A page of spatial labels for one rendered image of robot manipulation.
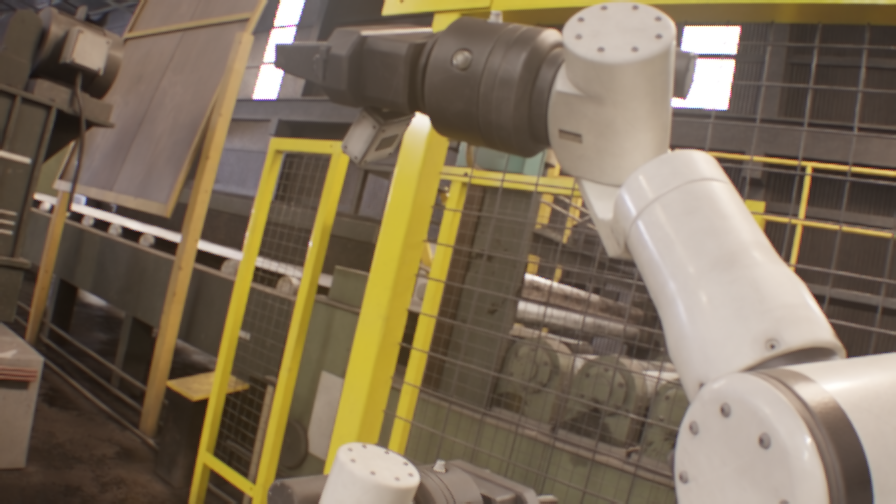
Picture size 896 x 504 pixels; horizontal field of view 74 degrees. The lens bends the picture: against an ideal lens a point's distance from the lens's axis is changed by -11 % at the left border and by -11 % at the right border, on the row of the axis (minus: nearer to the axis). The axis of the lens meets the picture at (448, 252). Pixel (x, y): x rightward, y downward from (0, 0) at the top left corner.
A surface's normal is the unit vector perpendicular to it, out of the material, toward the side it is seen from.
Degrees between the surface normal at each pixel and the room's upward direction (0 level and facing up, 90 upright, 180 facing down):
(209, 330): 90
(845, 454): 61
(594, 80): 146
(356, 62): 96
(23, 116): 90
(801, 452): 77
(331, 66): 117
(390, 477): 9
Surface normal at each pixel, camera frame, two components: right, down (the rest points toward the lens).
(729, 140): -0.57, -0.18
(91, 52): 0.79, 0.16
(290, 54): -0.53, 0.30
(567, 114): -0.51, 0.72
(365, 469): 0.35, -0.94
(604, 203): -0.18, -0.63
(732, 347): -0.68, -0.40
